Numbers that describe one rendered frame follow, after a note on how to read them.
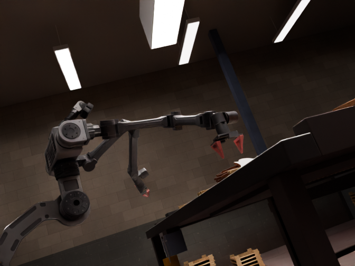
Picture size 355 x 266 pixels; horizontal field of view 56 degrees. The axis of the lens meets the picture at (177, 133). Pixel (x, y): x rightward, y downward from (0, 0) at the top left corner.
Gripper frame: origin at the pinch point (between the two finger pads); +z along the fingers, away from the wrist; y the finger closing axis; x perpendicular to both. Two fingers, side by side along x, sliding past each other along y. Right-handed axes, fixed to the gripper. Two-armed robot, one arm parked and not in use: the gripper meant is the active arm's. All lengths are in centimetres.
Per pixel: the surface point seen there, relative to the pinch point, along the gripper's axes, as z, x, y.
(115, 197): -91, 541, 24
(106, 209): -74, 544, 1
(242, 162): 5.4, -3.9, 0.8
